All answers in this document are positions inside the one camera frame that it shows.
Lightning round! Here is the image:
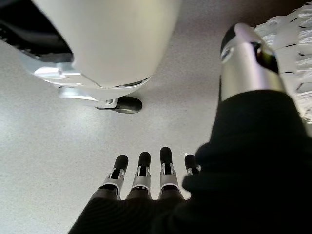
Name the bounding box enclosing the silver right robot leg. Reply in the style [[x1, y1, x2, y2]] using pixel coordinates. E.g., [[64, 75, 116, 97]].
[[0, 0, 182, 115]]

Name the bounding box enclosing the white fringed cushion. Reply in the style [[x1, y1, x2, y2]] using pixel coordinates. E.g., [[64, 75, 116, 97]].
[[253, 0, 312, 137]]

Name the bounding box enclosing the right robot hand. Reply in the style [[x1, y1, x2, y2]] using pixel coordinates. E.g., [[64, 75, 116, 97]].
[[68, 23, 312, 234]]

